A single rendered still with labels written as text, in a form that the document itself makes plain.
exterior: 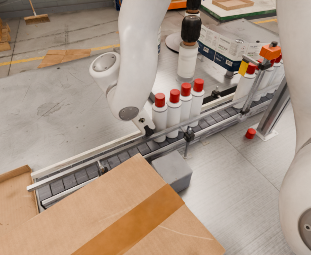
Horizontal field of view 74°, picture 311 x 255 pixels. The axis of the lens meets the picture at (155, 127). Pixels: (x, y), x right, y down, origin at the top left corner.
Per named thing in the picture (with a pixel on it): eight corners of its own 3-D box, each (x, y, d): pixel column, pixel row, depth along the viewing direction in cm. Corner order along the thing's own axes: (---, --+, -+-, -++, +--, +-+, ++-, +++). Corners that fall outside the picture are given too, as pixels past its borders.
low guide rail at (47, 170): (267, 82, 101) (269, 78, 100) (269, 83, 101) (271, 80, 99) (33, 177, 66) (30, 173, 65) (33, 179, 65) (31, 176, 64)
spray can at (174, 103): (173, 127, 83) (177, 84, 68) (180, 135, 80) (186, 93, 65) (162, 132, 81) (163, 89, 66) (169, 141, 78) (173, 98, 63)
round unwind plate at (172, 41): (193, 30, 147) (194, 28, 146) (223, 47, 129) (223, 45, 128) (156, 39, 137) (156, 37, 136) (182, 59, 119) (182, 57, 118)
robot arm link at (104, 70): (145, 103, 55) (135, 82, 60) (125, 65, 44) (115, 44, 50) (117, 117, 55) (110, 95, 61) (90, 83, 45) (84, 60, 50)
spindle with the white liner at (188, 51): (186, 72, 110) (194, 11, 88) (196, 81, 105) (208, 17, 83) (172, 77, 107) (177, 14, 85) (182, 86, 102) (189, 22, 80)
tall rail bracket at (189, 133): (179, 145, 83) (184, 115, 71) (190, 158, 79) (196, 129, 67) (173, 148, 82) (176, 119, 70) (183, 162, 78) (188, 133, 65)
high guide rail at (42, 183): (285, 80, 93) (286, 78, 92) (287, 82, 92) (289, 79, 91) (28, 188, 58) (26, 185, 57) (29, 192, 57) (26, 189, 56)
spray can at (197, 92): (192, 117, 87) (201, 75, 72) (200, 125, 84) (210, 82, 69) (182, 121, 85) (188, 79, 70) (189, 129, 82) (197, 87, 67)
